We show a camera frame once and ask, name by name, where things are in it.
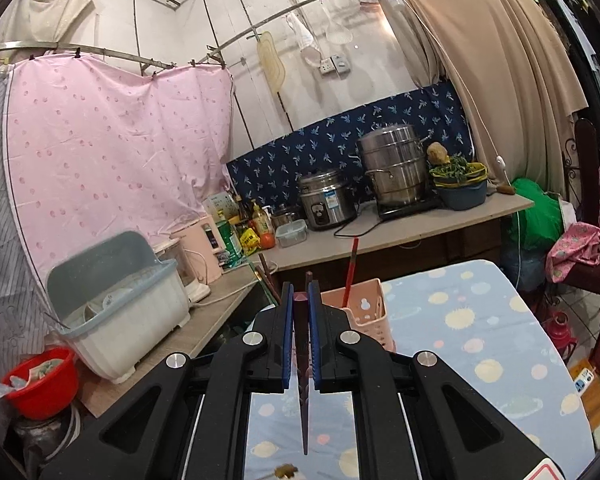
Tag blue planet print tablecloth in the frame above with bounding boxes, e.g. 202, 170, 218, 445
245, 259, 596, 480

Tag row of hanging clothes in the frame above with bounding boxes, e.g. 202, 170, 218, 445
525, 0, 600, 161

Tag clear plastic food container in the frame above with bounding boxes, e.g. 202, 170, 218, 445
275, 220, 308, 248

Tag pink floral cloth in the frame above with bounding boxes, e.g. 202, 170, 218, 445
545, 224, 600, 286

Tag yellow bowl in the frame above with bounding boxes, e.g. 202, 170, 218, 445
432, 162, 488, 188

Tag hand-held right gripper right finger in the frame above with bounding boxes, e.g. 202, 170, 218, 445
306, 280, 566, 480

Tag steel rice cooker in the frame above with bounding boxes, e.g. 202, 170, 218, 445
298, 169, 358, 232

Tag blue bowl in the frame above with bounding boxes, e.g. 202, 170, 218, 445
437, 180, 488, 211

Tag small lidded steel pot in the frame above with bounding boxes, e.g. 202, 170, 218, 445
271, 205, 303, 228

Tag yellow hanging cutting board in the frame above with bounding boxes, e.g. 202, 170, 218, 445
256, 31, 287, 93

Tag grey striped cloth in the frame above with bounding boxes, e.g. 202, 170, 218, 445
0, 67, 51, 411

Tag white carton box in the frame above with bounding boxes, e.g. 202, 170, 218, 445
202, 192, 238, 221

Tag beige hanging cloth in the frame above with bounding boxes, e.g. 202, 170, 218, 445
2, 0, 98, 56

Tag white blender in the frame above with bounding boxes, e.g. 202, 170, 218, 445
152, 237, 212, 303

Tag white power cable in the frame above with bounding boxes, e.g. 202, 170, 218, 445
200, 260, 261, 306

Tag red plastic container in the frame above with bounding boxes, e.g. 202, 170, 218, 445
550, 310, 578, 356

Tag pink plastic utensil basket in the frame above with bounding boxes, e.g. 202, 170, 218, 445
320, 279, 397, 353

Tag red plastic basin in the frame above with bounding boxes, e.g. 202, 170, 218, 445
1, 346, 78, 421

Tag black induction cooker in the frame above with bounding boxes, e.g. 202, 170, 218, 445
376, 195, 443, 221

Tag green plastic bag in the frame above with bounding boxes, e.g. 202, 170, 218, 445
510, 177, 563, 253

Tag curved metal rail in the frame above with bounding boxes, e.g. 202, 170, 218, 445
0, 40, 178, 73

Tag dark wooden chair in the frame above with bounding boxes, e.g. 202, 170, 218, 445
562, 117, 600, 296

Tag yellow snack packet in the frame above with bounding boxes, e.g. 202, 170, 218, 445
240, 227, 261, 256

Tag steel steamer pot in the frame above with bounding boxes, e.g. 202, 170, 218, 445
356, 124, 431, 208

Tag pink electric kettle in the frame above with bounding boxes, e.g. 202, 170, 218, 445
170, 215, 226, 286

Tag white cloth bag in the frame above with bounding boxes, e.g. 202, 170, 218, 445
286, 12, 321, 66

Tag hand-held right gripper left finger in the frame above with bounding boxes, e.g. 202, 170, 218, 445
40, 281, 297, 480

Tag black power cable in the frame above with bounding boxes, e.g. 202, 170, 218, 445
334, 200, 381, 238

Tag leafy green vegetables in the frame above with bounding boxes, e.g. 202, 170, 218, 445
430, 155, 476, 183

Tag beige curtain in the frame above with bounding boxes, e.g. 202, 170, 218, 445
402, 0, 588, 196

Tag pink printed curtain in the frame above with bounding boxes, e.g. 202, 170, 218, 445
2, 55, 236, 281

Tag dark brown chopstick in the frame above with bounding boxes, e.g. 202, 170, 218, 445
258, 254, 283, 306
292, 271, 315, 456

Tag blue floral cloth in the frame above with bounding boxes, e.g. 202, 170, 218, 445
226, 81, 476, 211

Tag white skimmer ladle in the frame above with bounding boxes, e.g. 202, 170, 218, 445
320, 5, 353, 45

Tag metal curtain rod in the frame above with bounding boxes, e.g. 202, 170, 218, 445
192, 0, 411, 66

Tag dish storage box with lid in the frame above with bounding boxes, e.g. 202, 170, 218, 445
46, 230, 191, 383

